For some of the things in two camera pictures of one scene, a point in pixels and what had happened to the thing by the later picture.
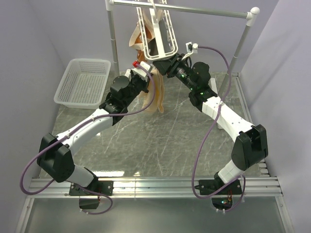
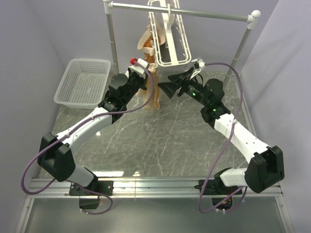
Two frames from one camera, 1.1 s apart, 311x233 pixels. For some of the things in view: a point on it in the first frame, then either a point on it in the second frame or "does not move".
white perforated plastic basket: [83, 84] does not move
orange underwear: [140, 53] -> [150, 58]
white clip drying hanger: [156, 21] -> [172, 44]
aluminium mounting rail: [53, 188] does not move
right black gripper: [169, 66] -> [170, 88]
